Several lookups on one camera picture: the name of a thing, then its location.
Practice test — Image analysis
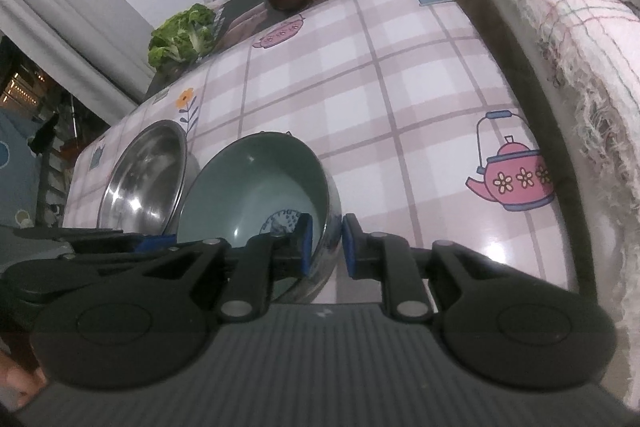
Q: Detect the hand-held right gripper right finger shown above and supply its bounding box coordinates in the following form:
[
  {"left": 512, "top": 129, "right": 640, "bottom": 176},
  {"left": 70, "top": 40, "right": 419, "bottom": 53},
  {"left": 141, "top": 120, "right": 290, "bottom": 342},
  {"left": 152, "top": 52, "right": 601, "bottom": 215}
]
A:
[{"left": 341, "top": 212, "right": 503, "bottom": 324}]

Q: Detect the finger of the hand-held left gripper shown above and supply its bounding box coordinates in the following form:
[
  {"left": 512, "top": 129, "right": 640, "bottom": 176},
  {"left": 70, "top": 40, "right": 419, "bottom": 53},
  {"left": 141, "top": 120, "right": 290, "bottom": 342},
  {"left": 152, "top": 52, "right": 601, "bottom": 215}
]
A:
[
  {"left": 12, "top": 228, "right": 124, "bottom": 242},
  {"left": 65, "top": 233, "right": 177, "bottom": 262}
]

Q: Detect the dark shelf rack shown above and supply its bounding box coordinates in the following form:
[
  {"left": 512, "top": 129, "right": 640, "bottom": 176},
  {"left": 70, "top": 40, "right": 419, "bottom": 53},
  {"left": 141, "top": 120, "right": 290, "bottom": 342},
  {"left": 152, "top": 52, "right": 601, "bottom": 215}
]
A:
[{"left": 0, "top": 37, "right": 108, "bottom": 218}]

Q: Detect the checked lace-edged blanket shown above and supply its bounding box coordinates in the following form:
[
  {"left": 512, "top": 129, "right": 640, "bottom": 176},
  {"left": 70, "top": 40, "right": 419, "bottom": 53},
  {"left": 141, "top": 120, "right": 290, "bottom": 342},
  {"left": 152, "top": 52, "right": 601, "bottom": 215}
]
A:
[{"left": 405, "top": 0, "right": 640, "bottom": 358}]

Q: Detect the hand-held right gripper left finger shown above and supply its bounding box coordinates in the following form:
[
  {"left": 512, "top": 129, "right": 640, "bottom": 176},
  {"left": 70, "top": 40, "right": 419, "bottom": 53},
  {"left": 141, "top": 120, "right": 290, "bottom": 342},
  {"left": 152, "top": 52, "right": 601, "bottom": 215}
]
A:
[{"left": 142, "top": 212, "right": 314, "bottom": 324}]

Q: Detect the plaid printed tablecloth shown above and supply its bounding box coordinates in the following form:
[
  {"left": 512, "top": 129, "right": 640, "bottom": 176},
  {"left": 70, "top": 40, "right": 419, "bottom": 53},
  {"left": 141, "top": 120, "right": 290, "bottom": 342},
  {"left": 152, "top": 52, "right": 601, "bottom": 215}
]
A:
[{"left": 62, "top": 0, "right": 581, "bottom": 308}]

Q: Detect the green plastic basket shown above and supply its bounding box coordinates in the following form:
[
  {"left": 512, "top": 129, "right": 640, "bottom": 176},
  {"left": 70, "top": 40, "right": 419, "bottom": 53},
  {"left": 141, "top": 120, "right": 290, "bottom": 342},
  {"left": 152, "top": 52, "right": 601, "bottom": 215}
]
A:
[{"left": 176, "top": 132, "right": 343, "bottom": 303}]

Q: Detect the green lettuce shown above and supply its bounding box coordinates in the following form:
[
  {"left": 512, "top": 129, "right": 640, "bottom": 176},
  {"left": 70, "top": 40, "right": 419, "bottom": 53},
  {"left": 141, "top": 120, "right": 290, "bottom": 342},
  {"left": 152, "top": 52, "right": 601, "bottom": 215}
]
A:
[{"left": 147, "top": 3, "right": 217, "bottom": 68}]

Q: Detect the white curtain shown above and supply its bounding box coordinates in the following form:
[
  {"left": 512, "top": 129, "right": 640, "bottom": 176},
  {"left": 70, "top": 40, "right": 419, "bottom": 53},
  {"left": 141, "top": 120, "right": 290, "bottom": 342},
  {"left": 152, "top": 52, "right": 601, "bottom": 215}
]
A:
[{"left": 0, "top": 0, "right": 156, "bottom": 128}]

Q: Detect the blue printed cloth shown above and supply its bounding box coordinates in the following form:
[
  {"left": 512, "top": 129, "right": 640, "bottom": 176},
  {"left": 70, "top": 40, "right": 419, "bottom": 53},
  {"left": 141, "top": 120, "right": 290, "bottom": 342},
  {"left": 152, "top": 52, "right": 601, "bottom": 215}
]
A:
[{"left": 0, "top": 112, "right": 46, "bottom": 228}]

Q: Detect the person's left forearm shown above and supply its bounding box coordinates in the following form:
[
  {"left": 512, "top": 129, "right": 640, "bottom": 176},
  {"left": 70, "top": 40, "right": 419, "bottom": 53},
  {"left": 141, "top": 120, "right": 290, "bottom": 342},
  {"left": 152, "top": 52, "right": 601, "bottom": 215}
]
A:
[{"left": 0, "top": 349, "right": 48, "bottom": 410}]

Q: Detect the small steel bowl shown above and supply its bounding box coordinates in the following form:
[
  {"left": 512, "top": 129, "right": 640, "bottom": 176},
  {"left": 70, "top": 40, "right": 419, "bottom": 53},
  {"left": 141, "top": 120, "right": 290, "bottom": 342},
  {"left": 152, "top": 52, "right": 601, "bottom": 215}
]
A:
[{"left": 97, "top": 119, "right": 201, "bottom": 238}]

